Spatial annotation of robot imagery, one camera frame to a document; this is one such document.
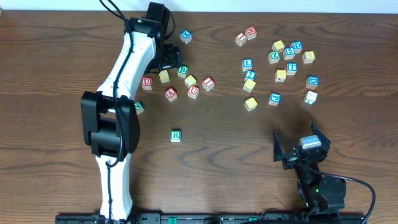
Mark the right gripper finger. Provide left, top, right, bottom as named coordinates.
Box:
left=272, top=131, right=284, bottom=162
left=310, top=122, right=331, bottom=146

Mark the yellow o block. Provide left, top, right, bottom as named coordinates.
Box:
left=159, top=70, right=170, bottom=83
left=244, top=97, right=257, bottom=111

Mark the green B block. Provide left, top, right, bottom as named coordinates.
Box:
left=177, top=65, right=189, bottom=78

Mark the green R block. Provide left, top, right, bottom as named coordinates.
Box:
left=170, top=130, right=182, bottom=142

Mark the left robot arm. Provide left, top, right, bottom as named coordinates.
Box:
left=81, top=2, right=182, bottom=223

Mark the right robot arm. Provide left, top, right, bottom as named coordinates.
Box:
left=273, top=123, right=346, bottom=222

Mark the blue X block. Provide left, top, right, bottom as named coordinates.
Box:
left=180, top=30, right=192, bottom=44

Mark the yellow block centre left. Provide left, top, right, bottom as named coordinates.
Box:
left=184, top=75, right=197, bottom=88

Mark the red U block left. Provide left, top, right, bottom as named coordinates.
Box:
left=141, top=77, right=153, bottom=90

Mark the red u block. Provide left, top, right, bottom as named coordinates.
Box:
left=187, top=85, right=200, bottom=99
left=141, top=77, right=153, bottom=90

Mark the red A block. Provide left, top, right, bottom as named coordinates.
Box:
left=165, top=87, right=177, bottom=101

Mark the red U block centre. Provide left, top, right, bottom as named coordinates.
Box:
left=187, top=85, right=200, bottom=99

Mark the green 7 block tipped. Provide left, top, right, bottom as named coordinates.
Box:
left=303, top=91, right=318, bottom=105

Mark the red I block left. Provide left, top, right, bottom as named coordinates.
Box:
left=202, top=77, right=215, bottom=91

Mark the red i block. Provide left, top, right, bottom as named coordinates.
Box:
left=202, top=77, right=215, bottom=91
left=235, top=32, right=248, bottom=47

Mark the blue P block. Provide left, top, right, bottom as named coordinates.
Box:
left=269, top=93, right=281, bottom=106

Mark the green N block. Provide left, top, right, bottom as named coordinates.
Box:
left=134, top=101, right=144, bottom=114

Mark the blue D block right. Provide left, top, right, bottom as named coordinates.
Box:
left=305, top=76, right=319, bottom=90

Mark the blue d block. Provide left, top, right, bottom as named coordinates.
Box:
left=290, top=41, right=303, bottom=54
left=305, top=76, right=319, bottom=90

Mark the red I block top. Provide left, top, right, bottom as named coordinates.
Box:
left=235, top=32, right=248, bottom=47

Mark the yellow S block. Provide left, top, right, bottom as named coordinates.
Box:
left=243, top=79, right=256, bottom=93

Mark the yellow block under T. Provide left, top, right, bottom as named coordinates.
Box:
left=275, top=70, right=287, bottom=82

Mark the blue L block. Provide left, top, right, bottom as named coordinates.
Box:
left=242, top=58, right=253, bottom=72

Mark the blue T block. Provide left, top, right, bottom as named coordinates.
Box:
left=285, top=62, right=298, bottom=75

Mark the blue 2 block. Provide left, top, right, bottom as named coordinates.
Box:
left=244, top=70, right=256, bottom=82

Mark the yellow 8 block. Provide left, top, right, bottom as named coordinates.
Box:
left=302, top=51, right=316, bottom=64

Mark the red W block top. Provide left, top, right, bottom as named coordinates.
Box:
left=245, top=26, right=257, bottom=40

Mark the blue 5 block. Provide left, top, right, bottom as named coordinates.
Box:
left=283, top=47, right=295, bottom=60

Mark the green Z block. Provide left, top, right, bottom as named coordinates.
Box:
left=268, top=51, right=280, bottom=64

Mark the blue D block top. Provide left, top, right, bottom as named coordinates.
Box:
left=290, top=41, right=303, bottom=54

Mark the yellow block top right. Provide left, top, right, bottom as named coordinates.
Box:
left=272, top=40, right=285, bottom=53

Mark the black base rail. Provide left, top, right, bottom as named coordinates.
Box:
left=55, top=212, right=366, bottom=224

